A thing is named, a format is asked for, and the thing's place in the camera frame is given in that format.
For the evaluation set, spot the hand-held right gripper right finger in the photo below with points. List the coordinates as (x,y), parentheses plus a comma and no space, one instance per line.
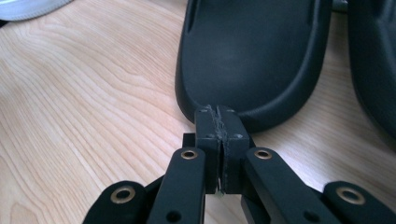
(235,155)

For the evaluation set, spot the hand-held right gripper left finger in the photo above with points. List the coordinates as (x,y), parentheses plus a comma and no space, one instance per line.
(208,149)

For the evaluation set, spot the black slipper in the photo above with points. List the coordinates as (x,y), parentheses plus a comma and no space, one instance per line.
(376,62)
(249,56)

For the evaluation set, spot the white sneaker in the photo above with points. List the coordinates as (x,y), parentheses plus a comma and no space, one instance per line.
(25,9)

